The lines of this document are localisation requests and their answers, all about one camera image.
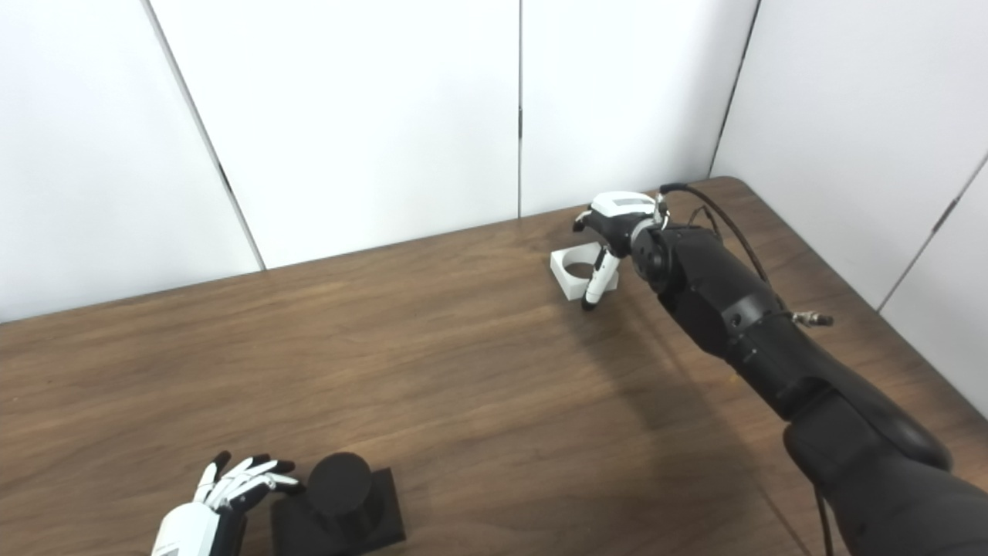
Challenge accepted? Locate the white and black left hand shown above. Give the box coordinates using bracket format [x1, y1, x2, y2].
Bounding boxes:
[151, 451, 306, 556]

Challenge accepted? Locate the white and black right hand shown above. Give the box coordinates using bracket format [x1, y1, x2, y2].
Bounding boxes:
[572, 191, 668, 312]

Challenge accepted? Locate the white square piece with hole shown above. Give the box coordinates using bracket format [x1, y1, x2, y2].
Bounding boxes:
[550, 242, 621, 301]

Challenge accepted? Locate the black peg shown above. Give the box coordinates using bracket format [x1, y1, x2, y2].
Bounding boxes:
[270, 452, 407, 556]

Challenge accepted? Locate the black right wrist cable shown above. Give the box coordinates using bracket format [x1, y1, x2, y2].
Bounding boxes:
[660, 182, 774, 288]

